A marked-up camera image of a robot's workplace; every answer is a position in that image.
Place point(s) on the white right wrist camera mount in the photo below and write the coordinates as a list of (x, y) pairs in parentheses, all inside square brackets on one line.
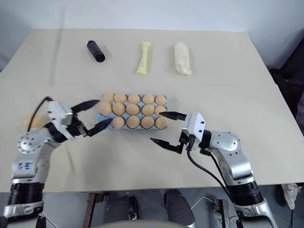
[(196, 127)]

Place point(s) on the blue egg carton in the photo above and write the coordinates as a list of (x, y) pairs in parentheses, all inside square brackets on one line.
[(128, 127)]

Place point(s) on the dark rounded shape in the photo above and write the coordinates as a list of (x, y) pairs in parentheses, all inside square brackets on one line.
[(121, 206), (178, 209)]

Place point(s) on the tan egg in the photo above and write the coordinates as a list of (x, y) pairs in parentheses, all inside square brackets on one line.
[(108, 97), (104, 108), (118, 109), (134, 98), (147, 122), (160, 109), (132, 109), (160, 99), (147, 110), (118, 122), (133, 122), (148, 98), (161, 123), (120, 97), (39, 121)]

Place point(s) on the rusty metal table leg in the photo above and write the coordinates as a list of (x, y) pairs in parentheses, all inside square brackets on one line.
[(91, 209), (224, 213)]

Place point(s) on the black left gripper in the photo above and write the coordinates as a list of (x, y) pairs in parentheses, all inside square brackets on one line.
[(75, 131)]

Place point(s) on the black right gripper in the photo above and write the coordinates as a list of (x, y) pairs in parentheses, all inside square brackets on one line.
[(184, 141)]

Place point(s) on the slim pale yellow packet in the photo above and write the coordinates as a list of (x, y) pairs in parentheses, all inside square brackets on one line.
[(144, 59)]

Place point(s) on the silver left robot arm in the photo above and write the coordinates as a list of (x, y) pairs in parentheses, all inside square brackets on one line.
[(28, 152)]

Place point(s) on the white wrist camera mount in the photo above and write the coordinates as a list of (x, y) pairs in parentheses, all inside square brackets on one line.
[(58, 114), (196, 127)]

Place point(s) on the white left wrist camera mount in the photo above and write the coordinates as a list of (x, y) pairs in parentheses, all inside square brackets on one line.
[(58, 114)]

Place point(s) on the grey robot torso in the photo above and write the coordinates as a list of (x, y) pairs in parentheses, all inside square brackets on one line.
[(147, 224)]

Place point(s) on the white sneaker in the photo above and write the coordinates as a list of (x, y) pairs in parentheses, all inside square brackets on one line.
[(290, 194)]

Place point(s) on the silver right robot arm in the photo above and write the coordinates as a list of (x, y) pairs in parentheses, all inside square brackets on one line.
[(234, 154)]

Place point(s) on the black cylindrical bottle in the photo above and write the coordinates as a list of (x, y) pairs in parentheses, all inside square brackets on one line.
[(95, 51)]

